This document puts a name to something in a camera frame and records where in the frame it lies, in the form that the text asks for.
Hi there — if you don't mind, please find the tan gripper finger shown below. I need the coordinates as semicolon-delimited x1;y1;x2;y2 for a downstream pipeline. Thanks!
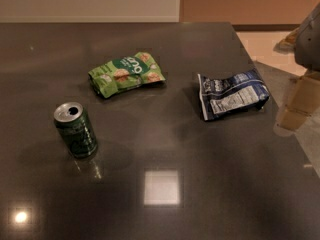
276;71;320;131

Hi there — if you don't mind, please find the blue chip bag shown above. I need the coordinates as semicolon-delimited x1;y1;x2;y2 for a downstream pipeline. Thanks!
198;69;270;121

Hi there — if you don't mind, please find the green chip bag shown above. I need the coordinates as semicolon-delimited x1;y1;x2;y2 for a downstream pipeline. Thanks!
88;52;165;98

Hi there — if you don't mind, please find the green soda can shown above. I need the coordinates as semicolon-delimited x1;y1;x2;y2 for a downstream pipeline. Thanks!
54;102;98;159

